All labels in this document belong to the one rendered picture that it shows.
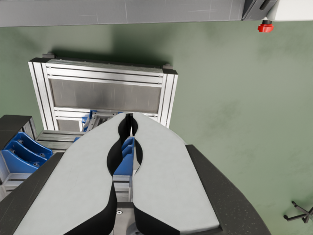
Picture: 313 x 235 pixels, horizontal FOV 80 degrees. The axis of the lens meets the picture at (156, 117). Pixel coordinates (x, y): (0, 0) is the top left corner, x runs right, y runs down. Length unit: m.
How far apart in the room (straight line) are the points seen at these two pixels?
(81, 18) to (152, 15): 0.12
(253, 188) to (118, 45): 2.07
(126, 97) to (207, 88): 0.64
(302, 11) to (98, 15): 0.34
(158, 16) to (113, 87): 0.89
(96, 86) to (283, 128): 1.65
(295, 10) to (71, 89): 1.14
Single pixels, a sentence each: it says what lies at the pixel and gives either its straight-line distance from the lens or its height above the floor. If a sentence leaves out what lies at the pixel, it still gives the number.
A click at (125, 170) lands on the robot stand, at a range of 0.62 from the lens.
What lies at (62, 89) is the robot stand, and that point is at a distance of 1.30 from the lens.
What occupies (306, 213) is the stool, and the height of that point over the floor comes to 0.09.
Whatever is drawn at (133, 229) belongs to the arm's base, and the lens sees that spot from 0.57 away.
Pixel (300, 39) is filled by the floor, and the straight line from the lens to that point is 1.73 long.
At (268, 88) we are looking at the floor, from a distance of 1.75.
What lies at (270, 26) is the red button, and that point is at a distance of 0.60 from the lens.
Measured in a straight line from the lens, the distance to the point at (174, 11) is 0.37.
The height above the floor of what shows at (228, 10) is 0.95.
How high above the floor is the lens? 1.32
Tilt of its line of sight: 58 degrees down
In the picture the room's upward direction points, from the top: 172 degrees clockwise
